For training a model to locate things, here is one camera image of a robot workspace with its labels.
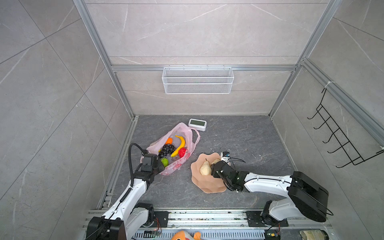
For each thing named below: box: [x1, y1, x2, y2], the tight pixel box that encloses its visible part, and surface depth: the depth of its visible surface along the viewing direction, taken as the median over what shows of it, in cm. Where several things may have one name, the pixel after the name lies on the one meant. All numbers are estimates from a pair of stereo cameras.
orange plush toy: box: [171, 230, 202, 240], surface depth 65 cm
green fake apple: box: [160, 157, 169, 167], surface depth 90 cm
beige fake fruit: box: [200, 158, 212, 176], surface depth 87 cm
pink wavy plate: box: [190, 152, 227, 194], surface depth 87 cm
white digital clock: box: [188, 118, 208, 132], surface depth 112 cm
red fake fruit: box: [178, 147, 186, 158], surface depth 95 cm
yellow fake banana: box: [170, 135, 186, 158], surface depth 101 cm
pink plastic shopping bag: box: [140, 122, 201, 175], surface depth 96 cm
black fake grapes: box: [158, 144, 176, 159], surface depth 97 cm
